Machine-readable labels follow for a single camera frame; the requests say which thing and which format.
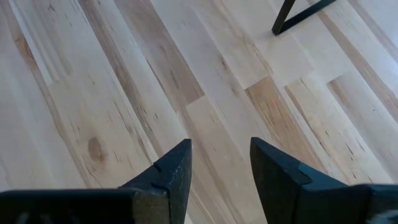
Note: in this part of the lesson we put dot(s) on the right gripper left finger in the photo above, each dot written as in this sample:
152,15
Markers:
172,186

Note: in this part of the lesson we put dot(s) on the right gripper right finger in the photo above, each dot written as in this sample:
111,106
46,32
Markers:
273,186

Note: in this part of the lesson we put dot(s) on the wooden shelf with black legs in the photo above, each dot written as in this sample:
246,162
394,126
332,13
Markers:
281,17

